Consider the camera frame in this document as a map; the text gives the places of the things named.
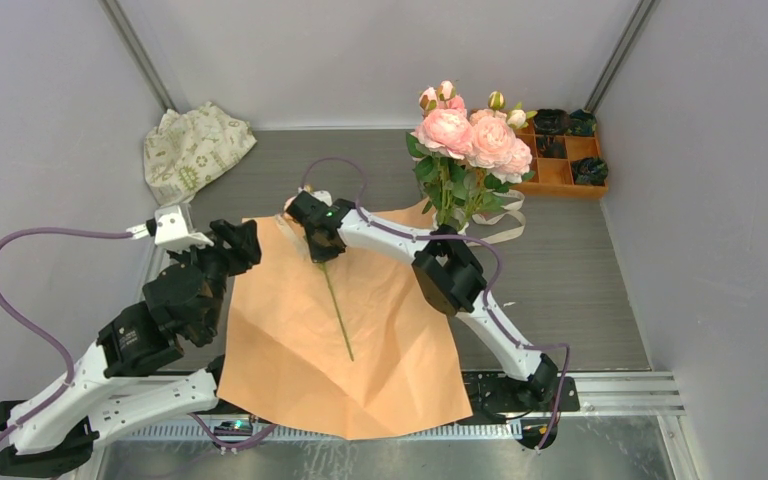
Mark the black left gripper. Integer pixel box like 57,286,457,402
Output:
173,218,264,338

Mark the orange wrapping paper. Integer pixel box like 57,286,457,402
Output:
218,215,472,440

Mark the pink rose stem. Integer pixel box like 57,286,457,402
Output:
406,80,473,226
446,110,503,219

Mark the beige printed ribbon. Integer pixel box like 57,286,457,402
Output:
470,190,528,248

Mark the peach rose stem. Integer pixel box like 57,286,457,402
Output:
465,91,537,220
282,185,355,362

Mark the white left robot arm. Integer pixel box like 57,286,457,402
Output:
0,220,262,479

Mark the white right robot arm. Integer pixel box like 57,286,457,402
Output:
285,191,560,411

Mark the white ribbed ceramic vase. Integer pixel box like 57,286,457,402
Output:
431,215,470,235

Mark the cream green printed cloth bag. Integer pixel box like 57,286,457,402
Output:
143,101,257,207

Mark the orange wooden compartment tray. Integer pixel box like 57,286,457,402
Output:
514,119,609,200

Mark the dark rolled cloth middle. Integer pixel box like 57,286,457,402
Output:
536,135,568,159

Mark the dark rolled cloth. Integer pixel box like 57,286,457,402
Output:
567,109,597,137
536,135,568,159
570,157,609,186
533,109,570,135

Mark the dark rolled cloth back left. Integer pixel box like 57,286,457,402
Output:
533,109,570,135

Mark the dark rolled cloth front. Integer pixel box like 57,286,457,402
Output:
570,157,609,186

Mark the dark rolled cloth back right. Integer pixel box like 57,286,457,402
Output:
567,109,597,137

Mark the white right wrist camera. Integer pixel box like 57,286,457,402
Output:
311,190,333,206

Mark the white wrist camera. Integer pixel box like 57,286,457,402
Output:
311,190,333,206
127,203,214,253

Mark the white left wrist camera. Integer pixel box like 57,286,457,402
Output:
127,203,214,253

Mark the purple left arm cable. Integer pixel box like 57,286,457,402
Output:
0,227,279,480

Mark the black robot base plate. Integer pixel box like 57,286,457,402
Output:
186,369,581,427

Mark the aluminium front frame rail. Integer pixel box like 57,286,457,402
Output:
102,371,685,445

